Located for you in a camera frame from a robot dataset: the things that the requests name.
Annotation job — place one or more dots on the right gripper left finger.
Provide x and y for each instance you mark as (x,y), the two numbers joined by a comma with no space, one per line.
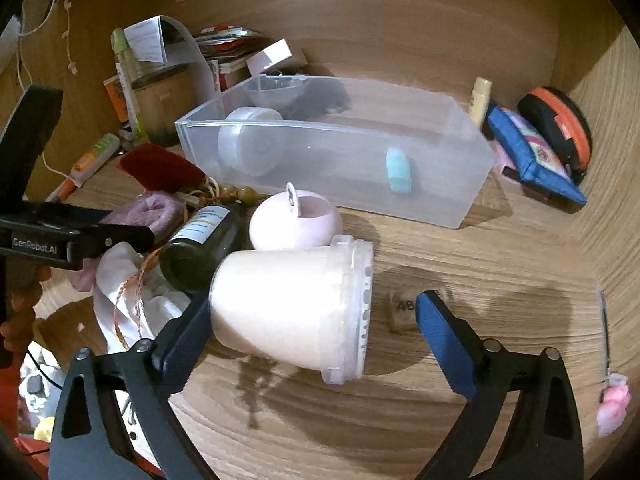
(89,439)

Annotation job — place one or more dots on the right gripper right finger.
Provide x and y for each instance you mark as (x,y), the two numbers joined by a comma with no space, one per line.
(543,440)

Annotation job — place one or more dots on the red velvet pouch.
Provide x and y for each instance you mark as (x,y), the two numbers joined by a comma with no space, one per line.
(159,170)

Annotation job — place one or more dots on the white plastic cup container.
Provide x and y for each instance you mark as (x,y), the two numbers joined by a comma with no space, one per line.
(309,307)

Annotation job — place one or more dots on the left hand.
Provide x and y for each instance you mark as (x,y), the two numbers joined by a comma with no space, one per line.
(17,330)

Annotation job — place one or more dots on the orange green glue tube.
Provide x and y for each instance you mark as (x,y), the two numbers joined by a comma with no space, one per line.
(88,164)

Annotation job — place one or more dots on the white cloth bag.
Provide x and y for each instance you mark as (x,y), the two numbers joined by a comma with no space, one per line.
(131,298)

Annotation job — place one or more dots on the pink fuzzy cloth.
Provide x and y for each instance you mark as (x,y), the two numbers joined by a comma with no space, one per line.
(160,212)

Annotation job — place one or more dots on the brown cylindrical canister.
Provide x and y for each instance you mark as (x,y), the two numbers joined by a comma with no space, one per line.
(163,97)

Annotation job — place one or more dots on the small wooden stamp block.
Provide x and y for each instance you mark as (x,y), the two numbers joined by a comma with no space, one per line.
(401,310)

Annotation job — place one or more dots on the yellow green ruler pack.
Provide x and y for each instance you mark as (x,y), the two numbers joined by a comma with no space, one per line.
(129,70)

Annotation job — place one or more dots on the white paper sheet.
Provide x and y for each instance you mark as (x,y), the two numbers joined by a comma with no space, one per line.
(162,41)

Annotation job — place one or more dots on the stack of books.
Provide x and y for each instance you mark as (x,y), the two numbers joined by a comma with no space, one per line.
(226,49)

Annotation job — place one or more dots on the small white pink box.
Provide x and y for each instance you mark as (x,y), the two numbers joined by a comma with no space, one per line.
(280,56)

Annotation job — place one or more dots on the blue patterned pouch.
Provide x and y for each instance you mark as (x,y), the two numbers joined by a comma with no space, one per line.
(536,165)

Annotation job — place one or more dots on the teal small eraser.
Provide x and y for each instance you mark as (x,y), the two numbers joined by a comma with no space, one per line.
(398,171)

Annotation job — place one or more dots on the clear plastic storage bin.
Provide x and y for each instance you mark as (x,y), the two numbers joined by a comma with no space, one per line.
(338,131)

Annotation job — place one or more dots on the black orange round case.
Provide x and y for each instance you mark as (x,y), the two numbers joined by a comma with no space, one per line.
(560,121)

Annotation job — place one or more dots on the cream lotion tube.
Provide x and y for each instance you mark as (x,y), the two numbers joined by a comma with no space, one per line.
(479,101)

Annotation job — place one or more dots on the pink charm on cord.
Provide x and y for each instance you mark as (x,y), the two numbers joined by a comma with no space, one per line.
(615,396)

